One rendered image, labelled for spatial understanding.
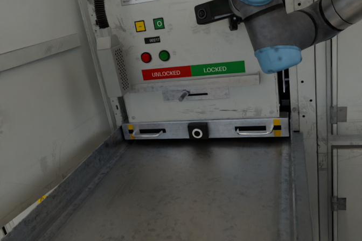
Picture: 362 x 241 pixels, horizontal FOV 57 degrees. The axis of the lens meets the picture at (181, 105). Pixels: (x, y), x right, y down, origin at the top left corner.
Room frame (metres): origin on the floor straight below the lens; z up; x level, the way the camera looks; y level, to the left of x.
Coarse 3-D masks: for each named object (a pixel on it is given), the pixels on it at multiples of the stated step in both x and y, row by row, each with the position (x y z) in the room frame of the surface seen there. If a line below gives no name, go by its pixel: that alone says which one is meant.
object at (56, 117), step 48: (0, 0) 0.90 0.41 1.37; (48, 0) 1.04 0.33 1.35; (0, 48) 0.86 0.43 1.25; (48, 48) 0.97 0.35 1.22; (96, 48) 1.13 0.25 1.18; (0, 96) 0.82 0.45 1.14; (48, 96) 0.95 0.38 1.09; (96, 96) 1.12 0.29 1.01; (0, 144) 0.79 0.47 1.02; (48, 144) 0.90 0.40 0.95; (96, 144) 1.06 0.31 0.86; (0, 192) 0.75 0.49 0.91
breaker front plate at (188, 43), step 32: (160, 0) 0.99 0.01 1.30; (192, 0) 0.95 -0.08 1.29; (128, 32) 1.03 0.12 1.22; (160, 32) 0.99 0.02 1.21; (192, 32) 0.96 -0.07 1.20; (224, 32) 0.93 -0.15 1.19; (128, 64) 1.03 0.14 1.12; (160, 64) 1.00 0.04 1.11; (192, 64) 0.96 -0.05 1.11; (256, 64) 0.90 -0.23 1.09; (128, 96) 1.04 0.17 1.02; (160, 96) 1.00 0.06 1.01; (192, 96) 0.97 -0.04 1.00; (224, 96) 0.93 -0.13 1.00; (256, 96) 0.90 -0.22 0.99
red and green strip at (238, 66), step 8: (208, 64) 0.95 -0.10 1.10; (216, 64) 0.94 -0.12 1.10; (224, 64) 0.93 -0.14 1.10; (232, 64) 0.92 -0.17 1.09; (240, 64) 0.92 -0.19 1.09; (144, 72) 1.02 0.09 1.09; (152, 72) 1.01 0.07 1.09; (160, 72) 1.00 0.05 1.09; (168, 72) 0.99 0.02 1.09; (176, 72) 0.98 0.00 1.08; (184, 72) 0.97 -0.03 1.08; (192, 72) 0.96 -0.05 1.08; (200, 72) 0.96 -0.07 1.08; (208, 72) 0.95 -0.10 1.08; (216, 72) 0.94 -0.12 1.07; (224, 72) 0.93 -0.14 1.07; (232, 72) 0.92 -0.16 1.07; (240, 72) 0.92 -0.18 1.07; (144, 80) 1.02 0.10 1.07
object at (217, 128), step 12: (180, 120) 0.98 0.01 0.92; (192, 120) 0.97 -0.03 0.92; (204, 120) 0.95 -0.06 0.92; (216, 120) 0.94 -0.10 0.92; (228, 120) 0.92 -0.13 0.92; (240, 120) 0.91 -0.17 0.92; (252, 120) 0.90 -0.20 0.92; (264, 120) 0.89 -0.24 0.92; (288, 120) 0.87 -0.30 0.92; (132, 132) 1.03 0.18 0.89; (144, 132) 1.02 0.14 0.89; (156, 132) 1.01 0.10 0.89; (168, 132) 0.99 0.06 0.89; (180, 132) 0.98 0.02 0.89; (216, 132) 0.94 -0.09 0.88; (228, 132) 0.92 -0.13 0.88; (288, 132) 0.87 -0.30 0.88
